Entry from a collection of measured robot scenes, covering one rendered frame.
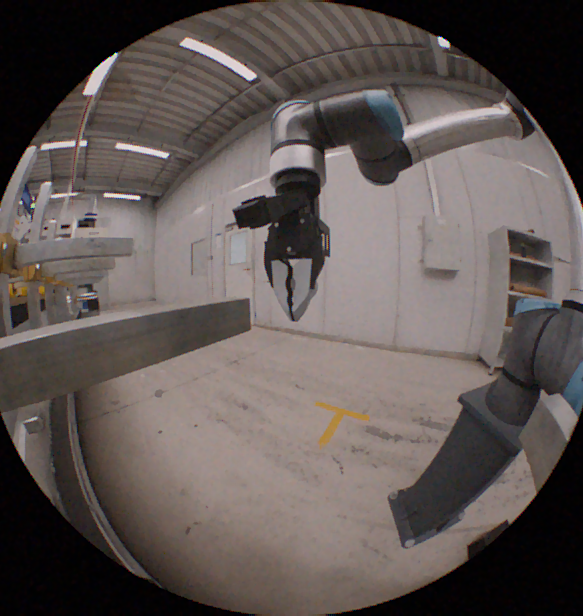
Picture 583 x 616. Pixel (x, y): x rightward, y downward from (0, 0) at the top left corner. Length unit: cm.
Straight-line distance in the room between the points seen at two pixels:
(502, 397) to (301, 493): 81
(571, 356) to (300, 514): 93
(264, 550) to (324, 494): 37
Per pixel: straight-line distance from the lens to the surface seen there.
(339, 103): 32
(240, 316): 15
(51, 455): 34
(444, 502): 74
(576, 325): 41
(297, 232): 24
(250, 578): 89
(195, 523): 96
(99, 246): 36
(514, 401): 55
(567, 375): 40
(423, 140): 45
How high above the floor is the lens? 88
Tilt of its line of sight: 9 degrees down
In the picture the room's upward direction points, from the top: straight up
